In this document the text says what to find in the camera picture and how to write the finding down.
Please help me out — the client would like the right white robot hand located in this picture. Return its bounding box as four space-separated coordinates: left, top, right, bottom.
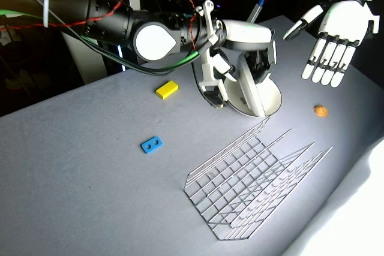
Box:
214 19 277 85

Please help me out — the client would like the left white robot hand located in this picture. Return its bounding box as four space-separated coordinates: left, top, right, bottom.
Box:
283 0 368 88

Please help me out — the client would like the small orange toy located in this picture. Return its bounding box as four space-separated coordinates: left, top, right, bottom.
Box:
313 104 329 118

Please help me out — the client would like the yellow rectangular block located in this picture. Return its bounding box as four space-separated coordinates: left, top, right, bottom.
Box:
155 80 179 100

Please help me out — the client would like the blue block with two holes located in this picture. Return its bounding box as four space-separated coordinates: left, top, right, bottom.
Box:
140 136 164 155

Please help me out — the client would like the grey cable connector stick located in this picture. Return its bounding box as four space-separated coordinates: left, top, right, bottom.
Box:
247 1 265 25

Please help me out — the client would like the silver wire dish rack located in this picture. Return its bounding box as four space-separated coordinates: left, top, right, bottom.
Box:
182 117 334 241

